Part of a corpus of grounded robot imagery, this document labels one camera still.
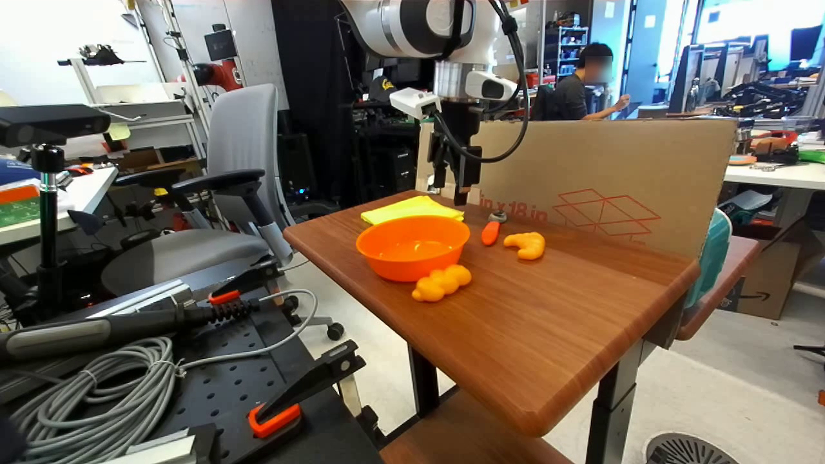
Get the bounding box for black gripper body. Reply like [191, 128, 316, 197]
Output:
[441, 101, 485, 173]

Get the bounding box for yellow towel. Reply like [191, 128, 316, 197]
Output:
[359, 194, 470, 230]

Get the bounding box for orange plastic bowl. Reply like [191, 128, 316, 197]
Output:
[353, 214, 474, 286]

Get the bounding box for curved orange toy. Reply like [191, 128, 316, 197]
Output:
[500, 230, 549, 263]

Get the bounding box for lumpy yellow-orange toy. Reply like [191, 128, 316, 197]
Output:
[411, 263, 474, 304]

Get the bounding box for seated person dark shirt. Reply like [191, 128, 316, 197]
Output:
[531, 38, 635, 124]

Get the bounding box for black rack cabinet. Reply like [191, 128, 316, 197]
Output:
[271, 0, 424, 215]

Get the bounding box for brown cardboard panel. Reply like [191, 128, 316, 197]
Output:
[415, 115, 740, 264]

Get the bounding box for brown wooden table black legs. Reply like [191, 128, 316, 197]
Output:
[282, 187, 705, 464]

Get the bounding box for grey office chair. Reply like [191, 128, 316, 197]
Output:
[171, 83, 347, 342]

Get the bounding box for red black device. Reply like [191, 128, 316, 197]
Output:
[202, 23, 245, 93]

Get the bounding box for teal plastic bin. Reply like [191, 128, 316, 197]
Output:
[680, 203, 736, 311]

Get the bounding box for glossy black panel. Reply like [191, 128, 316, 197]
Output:
[99, 226, 282, 294]

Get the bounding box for brown wooden bench board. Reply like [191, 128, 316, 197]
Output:
[678, 235, 768, 342]

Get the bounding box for white metal shelf rack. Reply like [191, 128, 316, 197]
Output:
[55, 0, 215, 161]

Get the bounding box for black perforated base board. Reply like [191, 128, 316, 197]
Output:
[0, 291, 385, 464]

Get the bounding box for white desk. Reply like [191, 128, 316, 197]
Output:
[724, 159, 825, 195]

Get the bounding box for tall cardboard box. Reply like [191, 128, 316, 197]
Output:
[738, 187, 816, 321]

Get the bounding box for round black fan grille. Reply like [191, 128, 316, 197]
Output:
[643, 429, 744, 464]

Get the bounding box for black computer monitor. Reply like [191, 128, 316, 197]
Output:
[786, 23, 825, 63]

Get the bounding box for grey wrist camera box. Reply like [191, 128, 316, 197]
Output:
[388, 70, 522, 120]

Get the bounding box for black camera cable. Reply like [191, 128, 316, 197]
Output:
[429, 0, 531, 164]

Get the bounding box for black clamp orange handle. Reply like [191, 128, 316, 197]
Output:
[245, 338, 370, 442]
[202, 255, 304, 325]

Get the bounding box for black camera on stand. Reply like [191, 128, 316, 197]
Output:
[0, 101, 113, 319]

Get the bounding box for grey coiled cable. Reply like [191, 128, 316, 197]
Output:
[9, 286, 320, 464]

